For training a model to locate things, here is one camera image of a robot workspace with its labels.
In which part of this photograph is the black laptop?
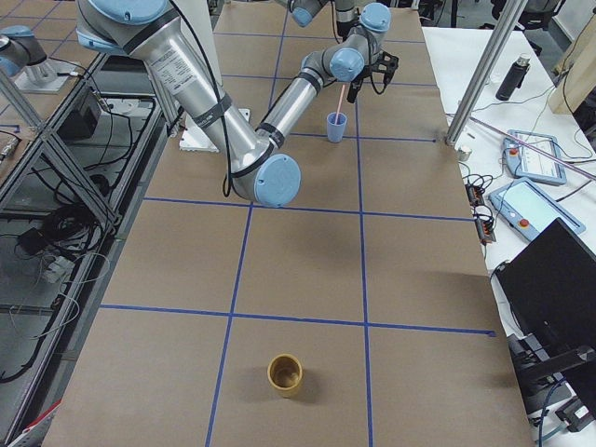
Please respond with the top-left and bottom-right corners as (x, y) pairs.
(496, 218), (595, 354)

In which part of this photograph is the black power box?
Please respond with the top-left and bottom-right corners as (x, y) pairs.
(58, 88), (102, 141)

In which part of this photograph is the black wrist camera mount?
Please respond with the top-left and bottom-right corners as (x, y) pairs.
(371, 50), (400, 82)

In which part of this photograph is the small metal cylinder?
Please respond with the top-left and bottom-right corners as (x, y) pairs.
(456, 145), (472, 162)

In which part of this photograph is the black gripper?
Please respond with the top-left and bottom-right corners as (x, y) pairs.
(347, 69), (368, 103)

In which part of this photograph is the yellow plastic cup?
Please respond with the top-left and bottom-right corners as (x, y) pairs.
(266, 353), (304, 399)

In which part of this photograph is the black water bottle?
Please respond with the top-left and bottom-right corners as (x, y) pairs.
(495, 53), (530, 102)

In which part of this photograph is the wooden board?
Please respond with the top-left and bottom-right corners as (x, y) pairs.
(549, 29), (595, 114)

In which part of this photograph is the pink chopstick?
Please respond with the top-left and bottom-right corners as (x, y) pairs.
(334, 84), (346, 125)

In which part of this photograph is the white pedestal column base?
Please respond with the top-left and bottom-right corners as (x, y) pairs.
(171, 1), (258, 157)

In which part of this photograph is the blue plastic cup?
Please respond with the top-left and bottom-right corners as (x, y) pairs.
(326, 112), (347, 143)

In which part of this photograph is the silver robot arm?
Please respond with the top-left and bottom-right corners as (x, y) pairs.
(76, 1), (399, 208)
(277, 0), (359, 41)

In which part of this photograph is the aluminium frame post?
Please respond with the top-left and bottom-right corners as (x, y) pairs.
(445, 0), (527, 146)

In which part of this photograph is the orange black connector block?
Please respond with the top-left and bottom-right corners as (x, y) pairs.
(465, 183), (496, 246)

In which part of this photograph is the far teach pendant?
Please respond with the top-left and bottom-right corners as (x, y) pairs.
(503, 129), (567, 185)

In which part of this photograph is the near teach pendant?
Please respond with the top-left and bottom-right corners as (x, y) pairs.
(489, 178), (586, 241)

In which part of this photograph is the black monitor stand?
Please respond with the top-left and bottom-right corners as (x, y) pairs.
(507, 335), (595, 397)

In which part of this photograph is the teach pendant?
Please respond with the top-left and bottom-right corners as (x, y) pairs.
(503, 129), (567, 185)
(489, 178), (586, 241)

